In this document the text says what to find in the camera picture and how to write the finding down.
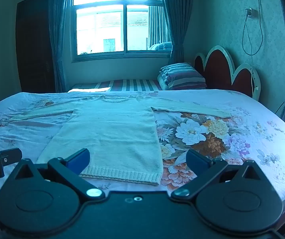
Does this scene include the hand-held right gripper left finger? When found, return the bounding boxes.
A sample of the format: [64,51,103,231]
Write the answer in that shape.
[14,148,106,202]

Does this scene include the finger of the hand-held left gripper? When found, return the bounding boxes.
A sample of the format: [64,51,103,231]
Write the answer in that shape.
[0,148,23,167]

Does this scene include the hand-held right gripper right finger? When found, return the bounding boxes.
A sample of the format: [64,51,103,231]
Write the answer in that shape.
[171,149,263,201]

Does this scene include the white towel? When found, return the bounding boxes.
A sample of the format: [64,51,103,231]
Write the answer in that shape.
[8,93,232,186]

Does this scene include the floral bed sheet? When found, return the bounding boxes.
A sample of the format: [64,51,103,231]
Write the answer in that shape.
[0,89,285,211]

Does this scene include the striped pillow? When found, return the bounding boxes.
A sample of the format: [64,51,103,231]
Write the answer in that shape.
[157,62,207,90]

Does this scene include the striped mattress cover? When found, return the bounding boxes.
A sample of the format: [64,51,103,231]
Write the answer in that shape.
[68,79,163,93]

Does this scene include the red and white headboard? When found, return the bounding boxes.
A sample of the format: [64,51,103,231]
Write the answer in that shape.
[194,45,261,102]

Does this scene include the dark wooden wardrobe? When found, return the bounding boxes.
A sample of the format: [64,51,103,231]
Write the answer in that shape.
[15,0,56,94]

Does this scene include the blue quilt on windowsill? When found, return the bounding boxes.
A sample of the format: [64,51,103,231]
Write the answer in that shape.
[149,41,173,51]

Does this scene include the blue curtain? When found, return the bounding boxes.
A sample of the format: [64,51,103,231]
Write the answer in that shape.
[159,0,195,65]
[48,0,73,93]

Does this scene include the window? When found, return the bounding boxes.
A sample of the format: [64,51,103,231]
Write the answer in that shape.
[70,0,173,63]

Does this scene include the white cable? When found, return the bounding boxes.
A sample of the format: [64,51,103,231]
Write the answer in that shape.
[242,0,264,66]

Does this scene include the wall socket with charger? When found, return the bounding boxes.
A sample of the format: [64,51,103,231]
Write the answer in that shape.
[245,7,259,19]

